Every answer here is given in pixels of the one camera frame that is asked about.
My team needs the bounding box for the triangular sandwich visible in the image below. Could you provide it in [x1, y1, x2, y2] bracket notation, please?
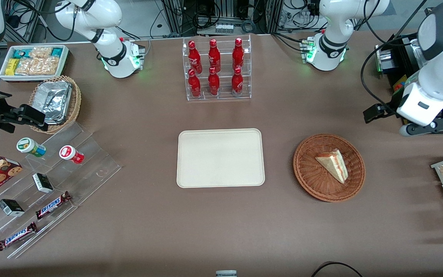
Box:
[315, 149, 349, 184]

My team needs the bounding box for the light wicker basket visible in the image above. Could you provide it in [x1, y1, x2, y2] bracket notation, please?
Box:
[28, 75, 82, 134]

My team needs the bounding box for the round brown wicker basket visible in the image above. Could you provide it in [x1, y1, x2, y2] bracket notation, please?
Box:
[293, 133, 366, 203]

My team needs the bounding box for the cream rectangular tray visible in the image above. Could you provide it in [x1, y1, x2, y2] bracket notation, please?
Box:
[177, 128, 265, 189]

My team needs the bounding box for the green lid cup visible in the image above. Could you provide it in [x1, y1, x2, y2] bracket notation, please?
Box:
[17, 137, 47, 158]

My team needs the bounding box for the aluminium foil container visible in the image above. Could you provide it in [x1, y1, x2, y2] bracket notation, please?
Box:
[33, 81, 73, 124]

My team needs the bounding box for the yellow emergency stop box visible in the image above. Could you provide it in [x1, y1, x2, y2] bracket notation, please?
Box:
[393, 75, 409, 93]

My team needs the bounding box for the white rectangular snack bin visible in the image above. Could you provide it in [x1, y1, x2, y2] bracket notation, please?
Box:
[0, 44, 70, 83]

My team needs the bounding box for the red lid cup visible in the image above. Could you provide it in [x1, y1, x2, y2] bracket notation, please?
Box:
[59, 145, 85, 165]

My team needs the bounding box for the yellow snack packet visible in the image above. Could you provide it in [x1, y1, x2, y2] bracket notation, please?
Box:
[5, 58, 20, 76]

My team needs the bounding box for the clear rice cracker bag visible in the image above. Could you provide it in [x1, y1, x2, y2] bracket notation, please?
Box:
[16, 57, 59, 76]
[29, 46, 53, 60]

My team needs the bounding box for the small black box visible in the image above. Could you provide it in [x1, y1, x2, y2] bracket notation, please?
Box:
[32, 173, 54, 194]
[0, 199, 25, 217]

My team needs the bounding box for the clear acrylic stepped shelf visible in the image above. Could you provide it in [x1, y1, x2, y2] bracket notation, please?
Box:
[0, 122, 122, 259]

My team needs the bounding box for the Snickers bar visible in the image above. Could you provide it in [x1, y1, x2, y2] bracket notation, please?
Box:
[35, 191, 72, 220]
[0, 222, 38, 251]

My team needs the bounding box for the red cola bottle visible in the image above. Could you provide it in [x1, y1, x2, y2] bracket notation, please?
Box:
[231, 66, 244, 95]
[188, 68, 202, 98]
[232, 38, 245, 70]
[208, 39, 221, 72]
[188, 40, 203, 73]
[208, 67, 220, 96]

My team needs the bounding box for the clear acrylic bottle rack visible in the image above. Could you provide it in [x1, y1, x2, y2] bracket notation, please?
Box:
[182, 35, 252, 101]

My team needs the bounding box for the aluminium equipment rack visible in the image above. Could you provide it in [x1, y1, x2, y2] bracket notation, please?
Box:
[160, 0, 322, 39]

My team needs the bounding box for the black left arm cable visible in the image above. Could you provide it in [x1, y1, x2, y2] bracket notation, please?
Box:
[361, 0, 430, 116]

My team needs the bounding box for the black table edge cable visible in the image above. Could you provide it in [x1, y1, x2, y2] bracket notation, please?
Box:
[311, 262, 362, 277]

